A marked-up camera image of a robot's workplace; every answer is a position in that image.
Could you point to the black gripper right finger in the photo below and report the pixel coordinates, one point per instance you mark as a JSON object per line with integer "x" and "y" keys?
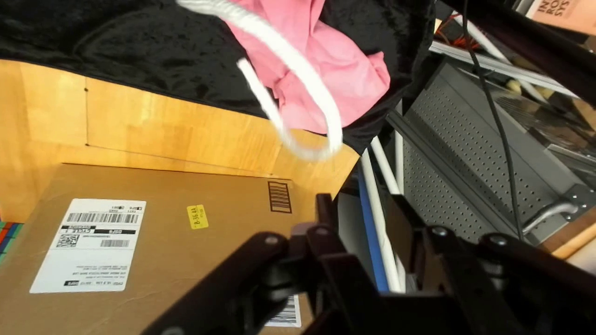
{"x": 495, "y": 284}

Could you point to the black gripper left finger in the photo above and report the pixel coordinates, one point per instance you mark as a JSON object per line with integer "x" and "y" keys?
{"x": 244, "y": 291}

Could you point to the pink cloth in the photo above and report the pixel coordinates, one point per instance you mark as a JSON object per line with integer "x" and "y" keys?
{"x": 354, "y": 79}

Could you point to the labelled cardboard box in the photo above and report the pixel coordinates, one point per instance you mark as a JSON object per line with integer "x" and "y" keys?
{"x": 108, "y": 250}

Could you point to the black table cloth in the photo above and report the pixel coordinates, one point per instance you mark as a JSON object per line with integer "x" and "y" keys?
{"x": 158, "y": 47}

